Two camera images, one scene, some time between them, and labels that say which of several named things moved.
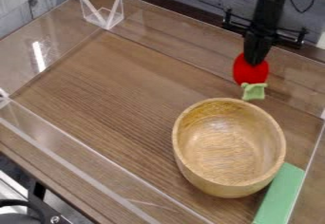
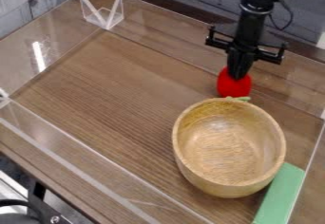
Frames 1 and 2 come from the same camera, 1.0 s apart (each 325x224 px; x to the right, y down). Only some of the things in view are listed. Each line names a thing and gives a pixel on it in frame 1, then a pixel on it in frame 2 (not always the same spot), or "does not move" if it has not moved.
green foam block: (279, 196) does not move
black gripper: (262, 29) → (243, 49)
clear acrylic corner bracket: (101, 17) does not move
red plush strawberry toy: (251, 76) → (231, 87)
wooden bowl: (228, 144) does not move
